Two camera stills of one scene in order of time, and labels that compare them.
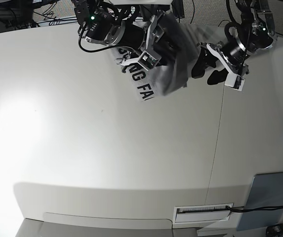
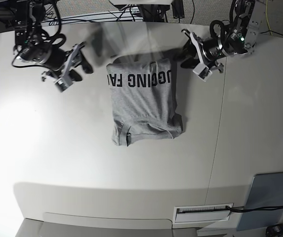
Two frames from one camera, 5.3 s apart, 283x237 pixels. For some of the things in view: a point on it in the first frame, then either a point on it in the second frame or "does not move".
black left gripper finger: (206, 58) to (188, 50)
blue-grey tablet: (268, 190) does not move
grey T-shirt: (177, 45) to (143, 100)
